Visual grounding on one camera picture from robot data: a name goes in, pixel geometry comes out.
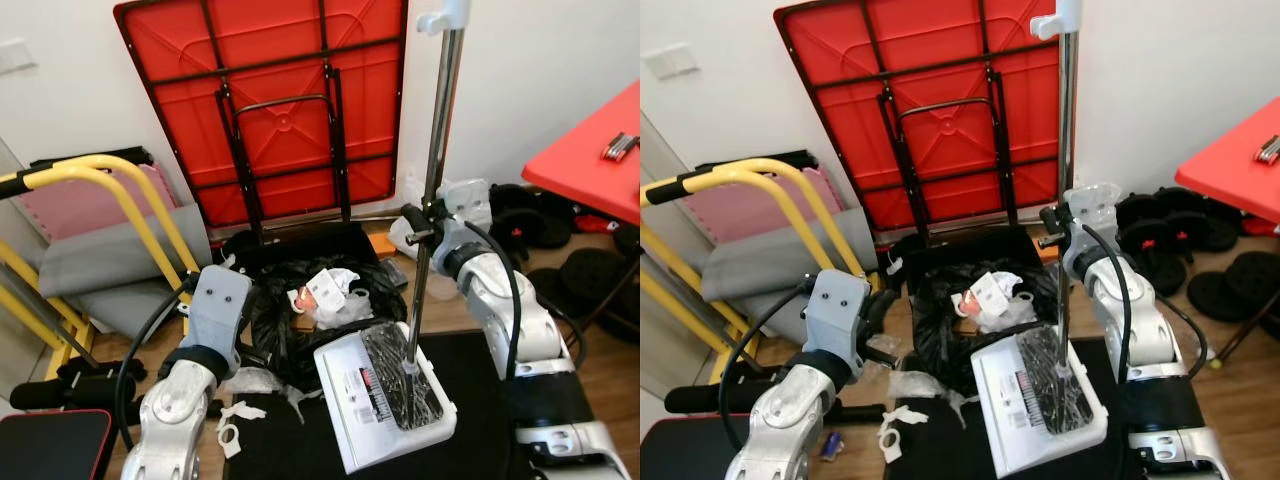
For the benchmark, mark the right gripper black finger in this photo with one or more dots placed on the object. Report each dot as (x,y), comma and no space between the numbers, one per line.
(1054,241)
(423,240)
(1050,218)
(414,218)

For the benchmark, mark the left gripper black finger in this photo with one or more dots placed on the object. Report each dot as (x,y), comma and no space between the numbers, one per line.
(266,351)
(883,351)

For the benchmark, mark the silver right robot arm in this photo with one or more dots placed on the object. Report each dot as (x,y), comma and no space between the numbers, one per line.
(1130,330)
(520,330)

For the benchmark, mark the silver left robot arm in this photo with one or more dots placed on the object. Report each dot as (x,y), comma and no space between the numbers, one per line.
(175,420)
(790,430)

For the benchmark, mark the black floor mat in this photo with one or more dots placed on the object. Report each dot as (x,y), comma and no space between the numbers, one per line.
(290,450)
(950,460)

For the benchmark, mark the bubble wrap piece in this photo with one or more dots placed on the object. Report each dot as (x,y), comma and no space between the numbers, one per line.
(915,383)
(250,380)

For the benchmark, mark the orange block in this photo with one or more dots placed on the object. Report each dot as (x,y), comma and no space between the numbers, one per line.
(380,243)

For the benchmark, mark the black garbage bag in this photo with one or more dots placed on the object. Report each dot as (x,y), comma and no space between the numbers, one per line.
(385,295)
(935,320)

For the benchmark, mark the white red packaging waste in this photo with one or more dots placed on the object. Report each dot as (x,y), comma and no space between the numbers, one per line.
(990,295)
(330,295)

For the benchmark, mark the black plastic bin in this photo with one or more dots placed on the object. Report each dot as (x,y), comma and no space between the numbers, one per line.
(300,240)
(960,245)

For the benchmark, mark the small blue object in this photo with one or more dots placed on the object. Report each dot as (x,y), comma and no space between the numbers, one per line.
(831,445)

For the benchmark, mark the grey rolled exercise mat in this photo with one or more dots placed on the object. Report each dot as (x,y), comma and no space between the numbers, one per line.
(770,265)
(110,260)

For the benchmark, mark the red folded table black legs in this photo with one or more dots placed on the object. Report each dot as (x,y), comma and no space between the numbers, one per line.
(260,130)
(940,130)

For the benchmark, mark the red table top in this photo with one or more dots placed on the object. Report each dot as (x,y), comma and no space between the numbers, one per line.
(1230,165)
(590,170)

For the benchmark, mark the flat black weight plate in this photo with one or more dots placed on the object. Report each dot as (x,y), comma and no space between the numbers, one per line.
(590,290)
(1240,285)

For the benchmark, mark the pink foam puzzle mat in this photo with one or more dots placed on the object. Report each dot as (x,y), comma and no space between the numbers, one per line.
(70,205)
(740,210)

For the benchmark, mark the dark rod yellow tip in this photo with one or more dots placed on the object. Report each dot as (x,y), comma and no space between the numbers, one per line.
(1245,328)

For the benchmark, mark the metal hex key set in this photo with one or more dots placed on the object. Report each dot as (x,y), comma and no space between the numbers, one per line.
(620,147)
(1270,150)

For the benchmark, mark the square black red-trimmed bench pad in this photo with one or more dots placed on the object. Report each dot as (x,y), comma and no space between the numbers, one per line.
(50,450)
(695,455)

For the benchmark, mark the yellow tube exercise frame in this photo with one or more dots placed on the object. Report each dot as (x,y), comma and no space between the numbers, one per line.
(745,165)
(60,165)

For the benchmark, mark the white wall switch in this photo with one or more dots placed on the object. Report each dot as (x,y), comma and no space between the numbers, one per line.
(15,57)
(670,62)

